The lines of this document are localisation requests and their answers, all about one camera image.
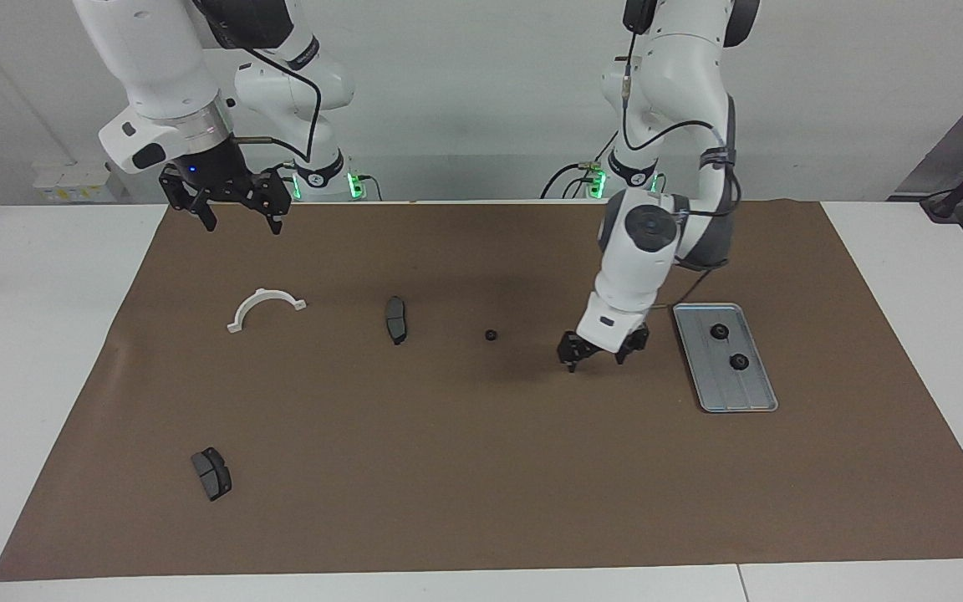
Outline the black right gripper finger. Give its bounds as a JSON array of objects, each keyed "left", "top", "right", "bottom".
[
  {"left": 189, "top": 194, "right": 219, "bottom": 233},
  {"left": 262, "top": 196, "right": 292, "bottom": 235}
]

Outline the silver ribbed metal tray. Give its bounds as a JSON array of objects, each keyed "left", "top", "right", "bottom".
[{"left": 672, "top": 303, "right": 780, "bottom": 414}]

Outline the brown table mat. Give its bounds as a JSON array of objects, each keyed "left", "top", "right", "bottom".
[{"left": 0, "top": 199, "right": 963, "bottom": 582}]

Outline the long dark grey brake pad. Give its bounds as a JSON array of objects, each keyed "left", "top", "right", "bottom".
[{"left": 385, "top": 296, "right": 409, "bottom": 345}]

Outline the slotted dark grey brake pad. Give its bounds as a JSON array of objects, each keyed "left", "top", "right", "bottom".
[{"left": 191, "top": 447, "right": 233, "bottom": 503}]

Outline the white curved plastic bracket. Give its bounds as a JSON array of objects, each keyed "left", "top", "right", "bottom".
[{"left": 227, "top": 288, "right": 308, "bottom": 334}]

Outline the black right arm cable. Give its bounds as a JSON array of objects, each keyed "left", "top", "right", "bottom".
[{"left": 231, "top": 42, "right": 324, "bottom": 168}]

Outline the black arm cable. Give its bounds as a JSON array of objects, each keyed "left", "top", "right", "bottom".
[
  {"left": 619, "top": 0, "right": 741, "bottom": 310},
  {"left": 231, "top": 42, "right": 324, "bottom": 168}
]

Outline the black robot base power cable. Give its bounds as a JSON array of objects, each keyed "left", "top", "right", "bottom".
[{"left": 540, "top": 155, "right": 616, "bottom": 200}]

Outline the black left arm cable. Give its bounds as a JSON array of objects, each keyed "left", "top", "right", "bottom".
[{"left": 619, "top": 0, "right": 741, "bottom": 310}]

